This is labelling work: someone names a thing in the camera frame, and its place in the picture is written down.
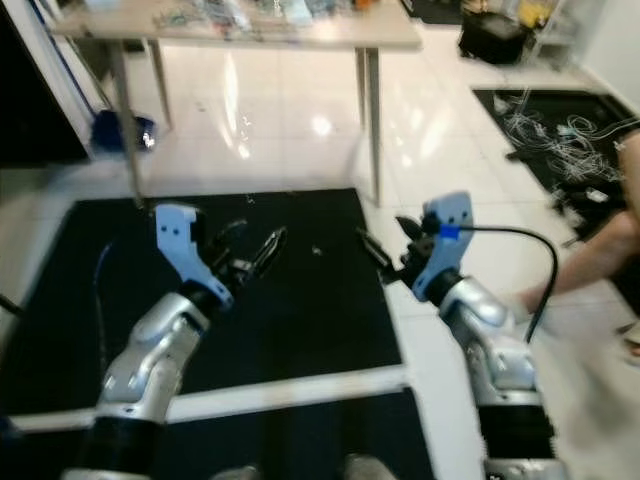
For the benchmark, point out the pale blue left wrist camera mount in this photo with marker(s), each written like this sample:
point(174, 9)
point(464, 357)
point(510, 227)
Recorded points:
point(185, 240)

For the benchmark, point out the black floor mat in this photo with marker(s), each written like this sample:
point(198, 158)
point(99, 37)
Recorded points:
point(320, 320)
point(495, 105)
point(300, 435)

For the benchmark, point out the pale blue right wrist camera mount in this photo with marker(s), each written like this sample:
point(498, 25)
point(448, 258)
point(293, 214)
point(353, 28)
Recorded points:
point(448, 235)

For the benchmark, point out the grey robot foot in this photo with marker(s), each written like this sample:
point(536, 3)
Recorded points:
point(235, 474)
point(370, 470)

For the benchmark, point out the white slipper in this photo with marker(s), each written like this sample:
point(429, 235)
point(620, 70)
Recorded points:
point(632, 340)

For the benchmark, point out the black box-shaped bag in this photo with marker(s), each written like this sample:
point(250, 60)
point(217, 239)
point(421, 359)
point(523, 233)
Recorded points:
point(493, 40)

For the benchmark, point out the white box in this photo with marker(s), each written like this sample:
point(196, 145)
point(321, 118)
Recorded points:
point(102, 5)

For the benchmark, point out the pale blue wrist camera mount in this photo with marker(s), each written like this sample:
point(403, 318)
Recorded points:
point(448, 235)
point(185, 240)

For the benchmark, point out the blue plastic object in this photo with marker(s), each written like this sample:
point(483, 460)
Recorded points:
point(115, 132)

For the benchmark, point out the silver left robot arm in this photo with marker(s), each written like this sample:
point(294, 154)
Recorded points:
point(155, 350)

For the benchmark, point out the black cabinet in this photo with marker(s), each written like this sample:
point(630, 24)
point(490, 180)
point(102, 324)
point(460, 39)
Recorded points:
point(35, 110)

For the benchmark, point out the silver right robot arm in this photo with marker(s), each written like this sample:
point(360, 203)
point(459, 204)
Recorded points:
point(500, 360)

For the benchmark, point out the yellow object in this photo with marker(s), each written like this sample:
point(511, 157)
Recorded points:
point(535, 14)

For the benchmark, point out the person in dark blue dress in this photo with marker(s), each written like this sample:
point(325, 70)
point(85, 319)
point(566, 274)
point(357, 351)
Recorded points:
point(600, 250)

